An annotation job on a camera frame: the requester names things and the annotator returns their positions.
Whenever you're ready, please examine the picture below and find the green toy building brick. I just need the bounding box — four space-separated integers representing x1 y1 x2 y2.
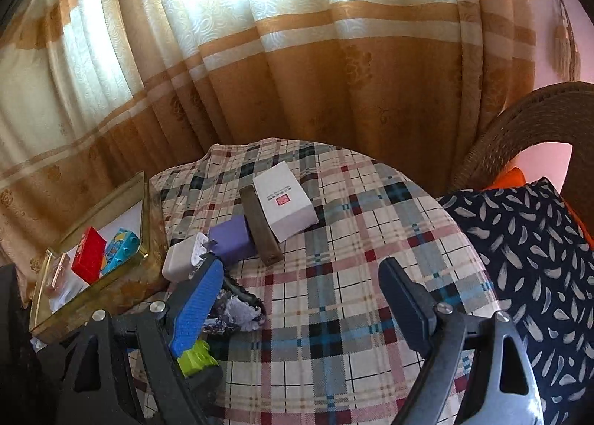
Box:
177 340 218 378

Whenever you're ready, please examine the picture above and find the red toy building brick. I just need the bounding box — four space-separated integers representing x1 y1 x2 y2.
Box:
72 227 107 285

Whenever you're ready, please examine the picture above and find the white power adapter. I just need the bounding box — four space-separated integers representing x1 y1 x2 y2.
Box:
162 233 209 283

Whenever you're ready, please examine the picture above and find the blue toy building brick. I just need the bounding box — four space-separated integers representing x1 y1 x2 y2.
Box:
101 229 140 276

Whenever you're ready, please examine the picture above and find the purple box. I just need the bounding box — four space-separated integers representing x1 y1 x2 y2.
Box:
208 215 257 268

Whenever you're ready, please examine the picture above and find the brown rectangular bar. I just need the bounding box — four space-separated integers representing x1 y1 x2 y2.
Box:
239 185 284 266

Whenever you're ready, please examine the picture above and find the white cardboard box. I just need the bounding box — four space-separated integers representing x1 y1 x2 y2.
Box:
253 161 318 242

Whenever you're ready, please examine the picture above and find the white paper tray liner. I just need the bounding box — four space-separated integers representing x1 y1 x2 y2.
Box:
49 202 142 312

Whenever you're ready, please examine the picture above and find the gold metal tin tray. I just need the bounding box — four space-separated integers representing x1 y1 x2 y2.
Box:
29 172 167 344

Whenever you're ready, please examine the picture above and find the navy leaf-pattern cushion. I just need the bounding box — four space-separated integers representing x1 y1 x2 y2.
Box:
439 178 593 424

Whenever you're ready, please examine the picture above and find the plaid tablecloth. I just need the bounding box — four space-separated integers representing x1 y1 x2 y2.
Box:
152 138 498 424

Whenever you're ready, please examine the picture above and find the wicker chair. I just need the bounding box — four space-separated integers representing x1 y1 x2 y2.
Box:
448 81 594 196

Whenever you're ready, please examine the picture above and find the orange cream floral curtain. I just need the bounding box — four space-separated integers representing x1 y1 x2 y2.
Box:
1 0 536 291

